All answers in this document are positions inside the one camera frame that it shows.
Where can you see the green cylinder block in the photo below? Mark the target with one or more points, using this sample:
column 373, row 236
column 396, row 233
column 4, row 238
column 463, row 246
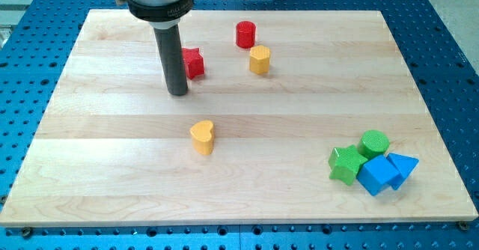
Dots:
column 373, row 143

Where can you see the red cylinder block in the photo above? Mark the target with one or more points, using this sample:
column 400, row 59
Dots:
column 245, row 34

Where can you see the red star block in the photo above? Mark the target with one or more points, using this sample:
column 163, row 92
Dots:
column 194, row 62

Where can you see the yellow hexagon block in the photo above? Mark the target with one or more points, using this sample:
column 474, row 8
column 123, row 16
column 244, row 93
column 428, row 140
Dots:
column 259, row 59

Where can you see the blue perforated metal table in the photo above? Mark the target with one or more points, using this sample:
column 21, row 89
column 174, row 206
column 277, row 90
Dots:
column 37, row 51

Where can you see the green star block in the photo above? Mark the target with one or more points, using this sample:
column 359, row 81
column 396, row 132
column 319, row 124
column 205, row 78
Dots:
column 345, row 164

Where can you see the blue cube block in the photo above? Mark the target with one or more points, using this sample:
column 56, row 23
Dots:
column 376, row 174

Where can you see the yellow heart block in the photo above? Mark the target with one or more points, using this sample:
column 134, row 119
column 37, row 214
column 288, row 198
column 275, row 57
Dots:
column 203, row 135

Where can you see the light wooden board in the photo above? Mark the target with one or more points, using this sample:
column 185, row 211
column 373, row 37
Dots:
column 114, row 147

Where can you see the blue triangle block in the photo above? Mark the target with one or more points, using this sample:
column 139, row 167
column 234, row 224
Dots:
column 404, row 165

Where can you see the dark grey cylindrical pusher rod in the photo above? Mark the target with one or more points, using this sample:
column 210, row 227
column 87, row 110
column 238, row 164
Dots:
column 171, row 57

